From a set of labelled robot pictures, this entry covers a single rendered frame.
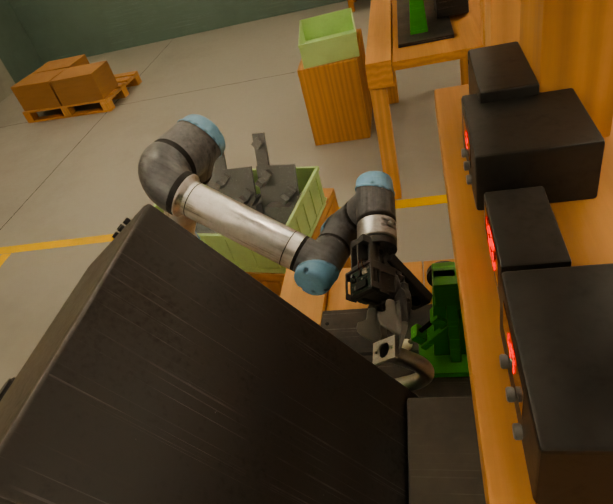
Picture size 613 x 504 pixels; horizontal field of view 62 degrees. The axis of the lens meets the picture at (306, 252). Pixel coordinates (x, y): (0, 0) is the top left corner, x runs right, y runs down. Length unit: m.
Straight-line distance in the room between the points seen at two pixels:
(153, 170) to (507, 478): 0.85
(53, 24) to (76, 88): 2.88
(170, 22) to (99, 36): 1.19
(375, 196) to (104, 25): 8.12
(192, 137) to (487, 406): 0.86
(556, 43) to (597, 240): 0.24
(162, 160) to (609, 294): 0.85
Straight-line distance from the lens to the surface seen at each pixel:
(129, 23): 8.75
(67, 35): 9.29
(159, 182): 1.06
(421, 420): 0.81
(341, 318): 1.42
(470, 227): 0.62
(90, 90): 6.48
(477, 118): 0.68
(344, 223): 1.04
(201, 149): 1.14
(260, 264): 1.78
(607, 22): 0.71
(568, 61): 0.72
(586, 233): 0.62
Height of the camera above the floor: 1.93
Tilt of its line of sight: 38 degrees down
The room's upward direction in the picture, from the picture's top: 17 degrees counter-clockwise
